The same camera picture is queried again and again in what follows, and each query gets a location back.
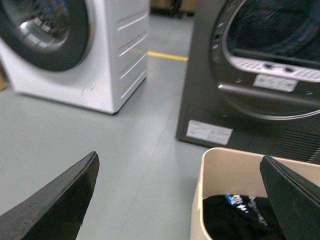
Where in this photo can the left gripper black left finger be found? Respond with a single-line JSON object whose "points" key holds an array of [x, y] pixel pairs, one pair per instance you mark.
{"points": [[57, 210]]}

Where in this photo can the beige plastic laundry hamper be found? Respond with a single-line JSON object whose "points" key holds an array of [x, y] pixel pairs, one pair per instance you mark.
{"points": [[227, 171]]}

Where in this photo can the dark grey tumble dryer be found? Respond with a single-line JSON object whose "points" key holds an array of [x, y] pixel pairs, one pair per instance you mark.
{"points": [[252, 81]]}

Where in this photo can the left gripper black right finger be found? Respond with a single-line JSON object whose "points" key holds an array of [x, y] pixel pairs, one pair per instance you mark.
{"points": [[295, 200]]}

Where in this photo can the white washing machine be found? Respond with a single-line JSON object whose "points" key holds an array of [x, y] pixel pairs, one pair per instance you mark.
{"points": [[86, 53]]}

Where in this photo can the black printed garment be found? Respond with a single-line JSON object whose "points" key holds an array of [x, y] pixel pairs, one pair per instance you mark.
{"points": [[240, 217]]}

